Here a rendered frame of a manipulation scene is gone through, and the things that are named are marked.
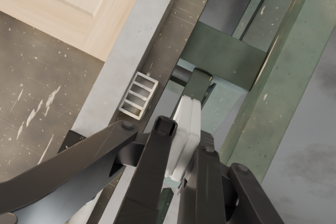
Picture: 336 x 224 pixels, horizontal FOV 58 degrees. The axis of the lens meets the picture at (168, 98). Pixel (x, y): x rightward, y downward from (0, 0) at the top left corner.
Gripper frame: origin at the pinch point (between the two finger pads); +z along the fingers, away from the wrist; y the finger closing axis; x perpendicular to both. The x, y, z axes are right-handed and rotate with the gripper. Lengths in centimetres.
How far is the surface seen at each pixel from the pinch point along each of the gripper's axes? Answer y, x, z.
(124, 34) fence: -11.8, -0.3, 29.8
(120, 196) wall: -9, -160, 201
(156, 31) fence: -7.4, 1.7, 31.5
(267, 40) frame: 18, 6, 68
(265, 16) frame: 14, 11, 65
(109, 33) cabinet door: -14.8, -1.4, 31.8
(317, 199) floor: 139, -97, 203
